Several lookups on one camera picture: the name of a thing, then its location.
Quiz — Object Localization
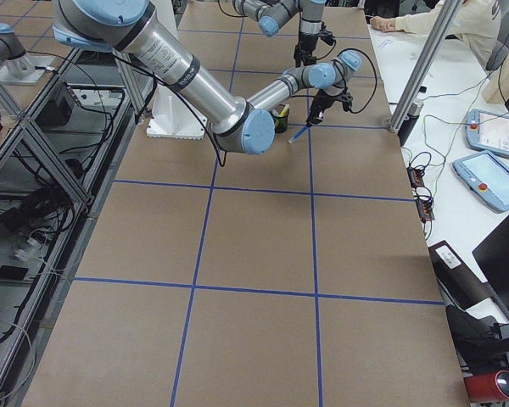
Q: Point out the near teach pendant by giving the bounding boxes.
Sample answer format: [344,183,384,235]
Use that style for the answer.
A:
[452,150,509,213]

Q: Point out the black mesh pen cup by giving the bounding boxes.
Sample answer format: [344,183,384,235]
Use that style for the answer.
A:
[271,105,289,133]

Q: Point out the teach pendant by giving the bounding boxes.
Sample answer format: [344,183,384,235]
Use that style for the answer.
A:
[465,109,509,159]
[452,150,509,213]

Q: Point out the black monitor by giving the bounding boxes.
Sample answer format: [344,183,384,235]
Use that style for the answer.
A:
[473,215,509,312]

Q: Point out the red cylinder speaker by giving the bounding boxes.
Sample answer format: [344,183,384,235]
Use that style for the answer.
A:
[464,371,509,404]

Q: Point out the orange usb hub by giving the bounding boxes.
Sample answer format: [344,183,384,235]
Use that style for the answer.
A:
[406,167,435,223]

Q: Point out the far teach pendant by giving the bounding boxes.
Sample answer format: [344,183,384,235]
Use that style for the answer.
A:
[465,109,509,159]

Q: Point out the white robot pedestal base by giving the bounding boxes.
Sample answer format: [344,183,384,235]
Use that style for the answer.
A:
[147,0,204,140]

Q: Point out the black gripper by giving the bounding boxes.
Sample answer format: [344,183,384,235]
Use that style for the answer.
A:
[306,91,334,127]
[294,31,319,66]

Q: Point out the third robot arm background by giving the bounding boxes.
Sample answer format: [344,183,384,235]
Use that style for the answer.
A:
[0,23,47,85]

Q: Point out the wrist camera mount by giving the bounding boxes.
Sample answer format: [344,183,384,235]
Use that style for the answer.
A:
[336,91,353,113]
[319,30,336,46]

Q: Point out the seated person cream shirt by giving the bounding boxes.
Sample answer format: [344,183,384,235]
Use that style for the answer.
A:
[371,0,506,71]

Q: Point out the aluminium frame post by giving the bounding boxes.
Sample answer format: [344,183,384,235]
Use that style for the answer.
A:
[386,0,462,134]

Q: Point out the blue marker pen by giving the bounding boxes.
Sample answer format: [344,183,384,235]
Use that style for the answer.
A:
[288,125,310,144]

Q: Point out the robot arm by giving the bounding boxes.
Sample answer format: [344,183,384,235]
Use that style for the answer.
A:
[232,0,336,67]
[53,1,361,154]

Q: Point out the black thermos bottle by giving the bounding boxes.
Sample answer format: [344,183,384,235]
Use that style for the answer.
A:
[398,98,424,147]

